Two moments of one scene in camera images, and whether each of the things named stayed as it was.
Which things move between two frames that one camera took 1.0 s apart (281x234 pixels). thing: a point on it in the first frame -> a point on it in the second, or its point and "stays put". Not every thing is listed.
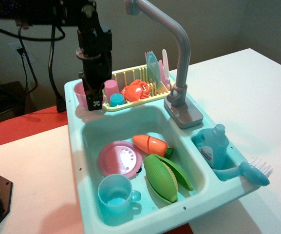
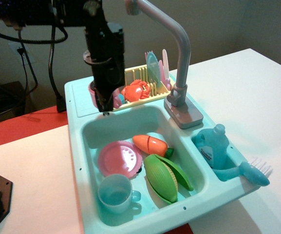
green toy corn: (165, 177) stays put
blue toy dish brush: (256, 171) stays put
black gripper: (95, 50) -> (106, 54)
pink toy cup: (79, 88) -> (116, 101)
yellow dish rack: (130, 86) stays put
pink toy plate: (120, 157) stays put
